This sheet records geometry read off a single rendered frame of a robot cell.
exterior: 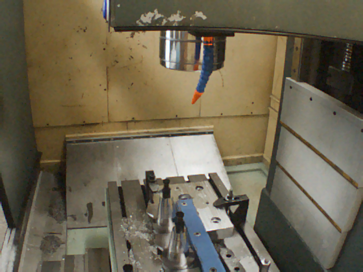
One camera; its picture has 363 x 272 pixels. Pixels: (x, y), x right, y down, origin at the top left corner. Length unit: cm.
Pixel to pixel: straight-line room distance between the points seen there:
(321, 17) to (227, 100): 151
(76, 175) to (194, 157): 68
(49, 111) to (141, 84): 55
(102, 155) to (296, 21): 152
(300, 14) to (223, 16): 13
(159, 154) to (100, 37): 74
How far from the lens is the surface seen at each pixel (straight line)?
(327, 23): 56
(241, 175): 217
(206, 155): 193
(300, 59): 116
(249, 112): 209
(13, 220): 142
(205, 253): 64
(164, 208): 67
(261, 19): 49
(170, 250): 61
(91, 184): 176
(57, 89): 185
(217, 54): 75
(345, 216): 100
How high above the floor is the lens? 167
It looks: 24 degrees down
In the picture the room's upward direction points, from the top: 2 degrees clockwise
